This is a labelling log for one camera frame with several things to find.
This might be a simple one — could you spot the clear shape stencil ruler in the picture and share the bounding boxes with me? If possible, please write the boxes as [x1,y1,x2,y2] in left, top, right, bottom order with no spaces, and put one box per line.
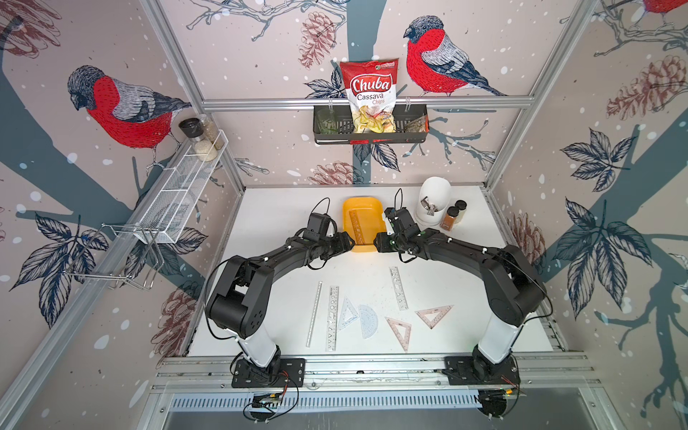
[326,286,340,352]

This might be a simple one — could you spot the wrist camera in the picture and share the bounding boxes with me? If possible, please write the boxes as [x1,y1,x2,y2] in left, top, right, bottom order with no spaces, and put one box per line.
[302,212,338,242]
[383,207,421,238]

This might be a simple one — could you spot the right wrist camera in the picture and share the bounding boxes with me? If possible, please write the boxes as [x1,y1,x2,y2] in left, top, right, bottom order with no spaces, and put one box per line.
[383,207,421,238]

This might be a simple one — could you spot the yellow plastic storage box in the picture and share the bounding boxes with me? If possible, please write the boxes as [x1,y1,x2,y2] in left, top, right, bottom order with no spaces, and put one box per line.
[342,197,386,253]

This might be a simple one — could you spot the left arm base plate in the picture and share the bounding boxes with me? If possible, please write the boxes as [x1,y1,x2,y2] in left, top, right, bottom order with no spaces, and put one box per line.
[231,358,306,389]

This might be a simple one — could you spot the black hanging basket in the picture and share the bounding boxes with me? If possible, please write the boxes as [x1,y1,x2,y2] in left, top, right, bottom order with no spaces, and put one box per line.
[313,105,429,145]

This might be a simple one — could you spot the black lid grinder jar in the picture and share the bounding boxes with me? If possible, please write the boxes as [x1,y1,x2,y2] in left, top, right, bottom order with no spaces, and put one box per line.
[178,118,206,143]

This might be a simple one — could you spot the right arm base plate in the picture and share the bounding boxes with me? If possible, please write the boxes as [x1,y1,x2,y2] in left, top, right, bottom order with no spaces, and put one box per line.
[441,355,521,386]

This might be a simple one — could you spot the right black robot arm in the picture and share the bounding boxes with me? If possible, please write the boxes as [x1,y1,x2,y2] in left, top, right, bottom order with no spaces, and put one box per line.
[374,229,546,380]

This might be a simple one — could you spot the thin clear straight ruler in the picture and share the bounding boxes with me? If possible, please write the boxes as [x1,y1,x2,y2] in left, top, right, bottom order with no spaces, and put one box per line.
[306,281,324,349]

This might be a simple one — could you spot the blue clear set square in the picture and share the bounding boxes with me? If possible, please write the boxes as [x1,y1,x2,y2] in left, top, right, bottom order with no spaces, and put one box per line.
[338,297,359,331]

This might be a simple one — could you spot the short clear stencil ruler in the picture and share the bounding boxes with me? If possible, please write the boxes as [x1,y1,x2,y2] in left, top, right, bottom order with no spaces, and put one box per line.
[390,266,409,311]

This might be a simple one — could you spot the red Chuba chips bag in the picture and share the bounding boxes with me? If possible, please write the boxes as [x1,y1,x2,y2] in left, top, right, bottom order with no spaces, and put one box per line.
[340,59,399,134]

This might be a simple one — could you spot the pink triangle set square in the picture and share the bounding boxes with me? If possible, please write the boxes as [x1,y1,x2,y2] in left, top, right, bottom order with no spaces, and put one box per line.
[385,317,412,352]

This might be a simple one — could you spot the pink flat set square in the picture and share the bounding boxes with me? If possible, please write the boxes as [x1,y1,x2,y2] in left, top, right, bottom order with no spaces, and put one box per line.
[416,305,453,330]

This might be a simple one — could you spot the brown spice jar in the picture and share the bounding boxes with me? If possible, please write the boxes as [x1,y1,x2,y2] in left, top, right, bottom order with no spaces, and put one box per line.
[440,206,460,231]

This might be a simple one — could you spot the glass spice jar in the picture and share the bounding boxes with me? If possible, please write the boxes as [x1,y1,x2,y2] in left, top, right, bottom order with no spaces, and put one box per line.
[198,114,224,150]

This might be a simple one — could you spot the clear blue protractor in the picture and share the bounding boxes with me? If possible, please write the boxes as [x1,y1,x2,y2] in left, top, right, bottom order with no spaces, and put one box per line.
[358,305,378,340]

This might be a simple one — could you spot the white wire shelf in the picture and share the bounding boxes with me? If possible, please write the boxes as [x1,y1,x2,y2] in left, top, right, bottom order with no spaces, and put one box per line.
[134,131,229,244]

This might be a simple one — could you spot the long pink ruler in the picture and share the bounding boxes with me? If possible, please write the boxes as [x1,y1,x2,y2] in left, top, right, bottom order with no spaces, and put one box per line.
[349,210,367,245]

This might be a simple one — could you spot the wire cup hanger rack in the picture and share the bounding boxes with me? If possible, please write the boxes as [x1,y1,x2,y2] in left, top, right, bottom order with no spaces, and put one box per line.
[63,223,165,291]

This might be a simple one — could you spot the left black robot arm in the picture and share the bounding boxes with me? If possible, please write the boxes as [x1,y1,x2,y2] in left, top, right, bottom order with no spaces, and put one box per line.
[205,229,355,371]

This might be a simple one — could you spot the metal clips in cup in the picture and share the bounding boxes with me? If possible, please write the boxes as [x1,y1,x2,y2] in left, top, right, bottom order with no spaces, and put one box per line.
[420,196,438,216]

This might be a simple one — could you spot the white utensil holder cup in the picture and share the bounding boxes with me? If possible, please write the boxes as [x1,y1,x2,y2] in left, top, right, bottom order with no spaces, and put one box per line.
[414,177,452,227]

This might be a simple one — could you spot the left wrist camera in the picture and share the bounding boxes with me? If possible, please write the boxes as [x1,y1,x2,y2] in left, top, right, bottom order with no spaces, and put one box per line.
[302,212,338,242]

